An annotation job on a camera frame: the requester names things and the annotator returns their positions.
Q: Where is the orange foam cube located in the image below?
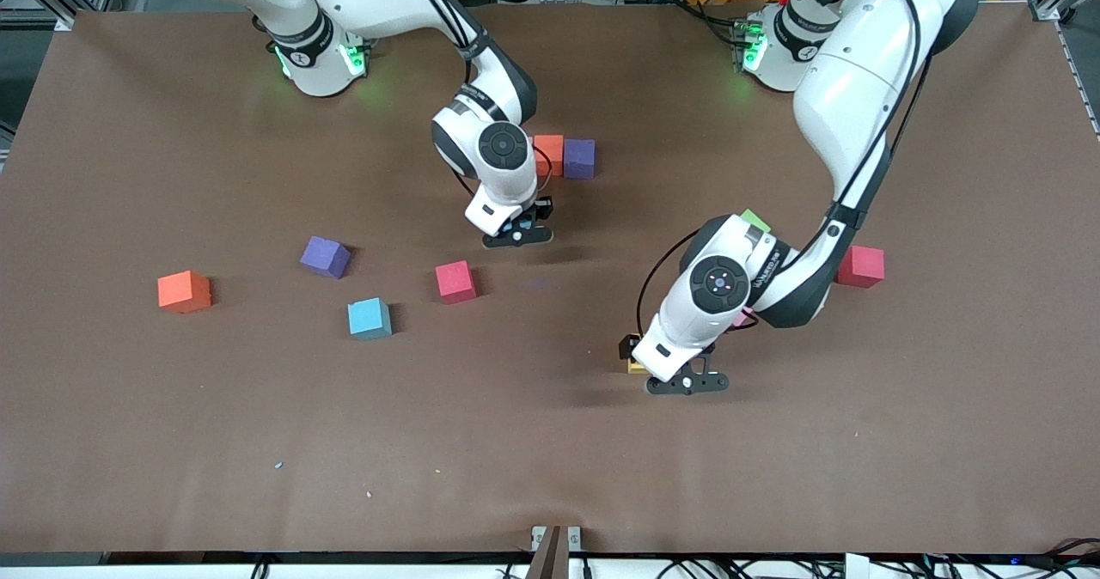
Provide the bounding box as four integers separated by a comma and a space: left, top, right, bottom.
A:
533, 135, 565, 178
157, 270, 213, 314

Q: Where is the purple foam cube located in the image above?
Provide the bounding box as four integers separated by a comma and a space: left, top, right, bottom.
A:
563, 139, 597, 180
300, 235, 352, 280

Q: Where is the metal clamp bracket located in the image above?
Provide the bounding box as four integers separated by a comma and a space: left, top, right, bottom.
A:
530, 524, 584, 554

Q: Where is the brown mount post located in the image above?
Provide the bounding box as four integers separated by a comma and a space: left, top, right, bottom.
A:
526, 525, 571, 579

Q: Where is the black left camera cable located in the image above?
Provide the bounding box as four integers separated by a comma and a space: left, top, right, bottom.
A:
634, 0, 933, 344

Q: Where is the red foam cube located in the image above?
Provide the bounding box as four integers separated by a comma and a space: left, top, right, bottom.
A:
435, 259, 479, 305
835, 246, 886, 290

